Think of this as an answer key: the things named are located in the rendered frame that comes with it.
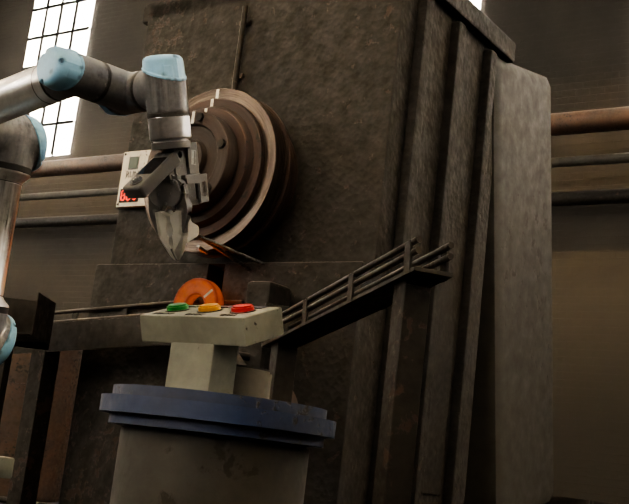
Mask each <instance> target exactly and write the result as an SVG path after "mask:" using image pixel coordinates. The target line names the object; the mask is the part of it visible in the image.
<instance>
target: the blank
mask: <svg viewBox="0 0 629 504"><path fill-rule="evenodd" d="M200 296H202V298H203V300H204V304H208V303H218V304H219V305H224V299H223V295H222V292H221V290H220V288H219V287H218V286H217V285H216V284H215V283H214V282H212V281H210V280H206V279H203V278H194V279H191V280H189V281H187V282H186V283H185V284H183V285H182V286H181V288H180V289H179V290H178V292H177V294H176V296H175V299H174V302H173V303H187V304H188V305H193V303H194V301H195V300H196V299H197V298H198V297H200Z"/></svg>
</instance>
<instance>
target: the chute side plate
mask: <svg viewBox="0 0 629 504"><path fill-rule="evenodd" d="M145 346H171V343H159V342H143V341H142V334H141V324H140V316H138V317H125V318H112V319H99V320H86V321H73V322H61V323H53V325H52V331H51V337H50V344H49V350H46V352H57V351H74V350H92V349H110V348H127V347H145ZM21 353H32V349H31V348H23V347H14V348H13V353H12V354H21Z"/></svg>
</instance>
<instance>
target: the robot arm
mask: <svg viewBox="0 0 629 504"><path fill-rule="evenodd" d="M141 69H142V70H141V71H135V72H129V71H126V70H123V69H121V68H118V67H115V66H113V65H110V64H107V63H105V62H102V61H99V60H96V59H94V58H91V57H88V56H86V55H83V54H80V53H79V52H77V51H75V50H73V49H70V48H64V47H60V46H51V47H49V48H47V49H46V51H45V53H43V54H42V55H41V57H40V59H39V61H38V65H37V66H34V67H32V68H29V69H27V70H24V71H22V72H19V73H17V74H14V75H12V76H9V77H7V78H4V79H2V80H0V365H1V364H2V363H3V362H4V361H5V360H6V359H7V358H8V357H9V355H10V354H11V352H12V350H13V348H14V345H15V342H16V336H17V328H16V327H15V325H16V323H15V321H14V319H13V318H12V317H10V316H9V315H8V311H9V306H8V304H7V303H6V302H5V300H4V298H3V294H4V288H5V282H6V276H7V270H8V264H9V258H10V252H11V246H12V240H13V234H14V228H15V222H16V216H17V210H18V204H19V198H20V192H21V186H22V184H23V183H24V182H26V181H27V180H29V179H30V177H31V172H32V171H35V170H37V169H38V168H39V167H40V166H41V165H42V161H44V160H45V157H46V153H47V146H48V141H47V134H46V131H45V128H44V127H43V126H42V123H41V122H40V121H39V120H38V119H36V118H35V117H32V116H30V115H27V114H29V113H31V112H34V111H37V110H40V109H42V108H45V107H48V106H50V105H53V104H56V103H59V102H61V101H64V100H67V99H70V98H72V97H78V98H81V99H84V100H87V101H90V102H93V103H96V104H99V106H100V107H101V108H102V109H103V110H104V112H106V113H107V114H110V115H119V116H127V115H131V114H134V113H141V112H147V119H148V126H149V136H150V141H153V143H151V149H152V151H153V150H161V153H157V154H156V155H155V156H154V157H153V158H152V159H151V160H150V161H149V162H148V163H147V164H146V165H145V166H144V167H143V168H142V169H141V170H140V171H139V172H138V173H137V174H136V175H135V176H134V177H133V178H132V179H131V180H130V181H129V182H128V183H127V184H126V185H125V186H124V187H123V191H124V193H125V195H126V197H127V198H128V199H132V198H146V197H147V196H148V195H149V194H150V196H148V200H149V215H150V219H151V221H152V224H153V226H154V228H155V231H156V233H157V234H158V235H159V238H160V240H161V242H162V243H163V245H164V247H165V248H166V250H167V251H168V253H169V254H170V255H171V257H172V258H173V259H174V260H180V259H181V257H182V255H183V253H184V250H185V247H186V244H187V242H189V241H191V240H192V239H194V238H196V237H197V236H198V234H199V227H198V226H197V225H196V224H194V223H192V221H191V214H192V205H199V203H203V202H209V194H208V183H207V173H206V174H200V173H199V164H198V153H197V142H191V140H188V138H191V137H192V136H191V125H190V116H189V108H188V97H187V86H186V80H187V77H186V75H185V69H184V62H183V59H182V57H181V56H179V55H175V54H162V55H152V56H147V57H145V58H144V59H143V60H142V68H141ZM204 181H205V188H206V196H203V187H202V182H204ZM167 207H172V208H173V209H176V210H177V211H175V212H174V213H173V211H172V210H171V209H167V210H166V208H167Z"/></svg>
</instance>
